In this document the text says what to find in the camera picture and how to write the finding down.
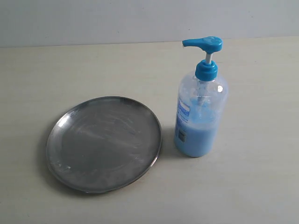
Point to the round steel plate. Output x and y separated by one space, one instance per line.
103 144

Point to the blue pump soap bottle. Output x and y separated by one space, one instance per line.
202 95

